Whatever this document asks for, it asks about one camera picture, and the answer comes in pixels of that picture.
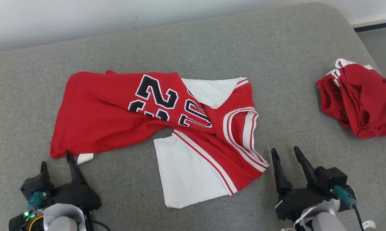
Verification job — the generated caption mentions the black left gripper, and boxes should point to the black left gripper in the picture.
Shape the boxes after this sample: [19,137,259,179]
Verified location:
[40,151,102,213]

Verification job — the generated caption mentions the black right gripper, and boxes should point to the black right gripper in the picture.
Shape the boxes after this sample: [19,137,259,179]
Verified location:
[271,146,339,222]

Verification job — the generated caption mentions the red and white basketball jersey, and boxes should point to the red and white basketball jersey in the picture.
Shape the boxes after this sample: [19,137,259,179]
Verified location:
[49,70,270,209]

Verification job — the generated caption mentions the red basketball shorts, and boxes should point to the red basketball shorts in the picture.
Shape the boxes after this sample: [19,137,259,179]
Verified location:
[316,58,386,139]

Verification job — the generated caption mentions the black teal-plug right arm cable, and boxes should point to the black teal-plug right arm cable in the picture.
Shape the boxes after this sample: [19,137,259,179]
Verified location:
[331,185,377,231]

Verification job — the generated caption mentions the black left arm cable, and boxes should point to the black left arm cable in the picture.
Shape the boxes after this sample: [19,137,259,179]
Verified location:
[90,219,112,231]

